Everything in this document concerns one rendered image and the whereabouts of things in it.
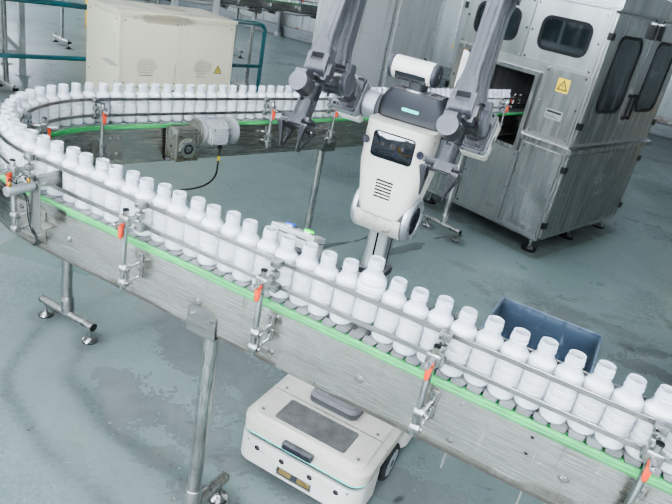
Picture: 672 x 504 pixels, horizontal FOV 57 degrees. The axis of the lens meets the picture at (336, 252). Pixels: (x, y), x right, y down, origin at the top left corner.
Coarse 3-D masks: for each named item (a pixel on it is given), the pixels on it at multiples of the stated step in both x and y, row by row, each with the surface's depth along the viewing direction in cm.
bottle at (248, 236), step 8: (248, 224) 157; (256, 224) 158; (248, 232) 158; (256, 232) 160; (240, 240) 158; (248, 240) 158; (256, 240) 159; (240, 248) 159; (256, 248) 160; (240, 256) 160; (248, 256) 160; (240, 264) 161; (248, 264) 161; (232, 272) 164; (240, 272) 162; (240, 280) 163; (248, 280) 163
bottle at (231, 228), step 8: (232, 216) 160; (240, 216) 162; (224, 224) 163; (232, 224) 161; (224, 232) 161; (232, 232) 161; (240, 232) 162; (224, 248) 163; (232, 248) 163; (224, 256) 164; (232, 256) 164; (216, 264) 167; (224, 272) 166
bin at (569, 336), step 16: (512, 304) 195; (512, 320) 197; (528, 320) 194; (544, 320) 192; (560, 320) 189; (544, 336) 193; (560, 336) 191; (576, 336) 188; (592, 336) 186; (560, 352) 192; (592, 352) 188; (592, 368) 167
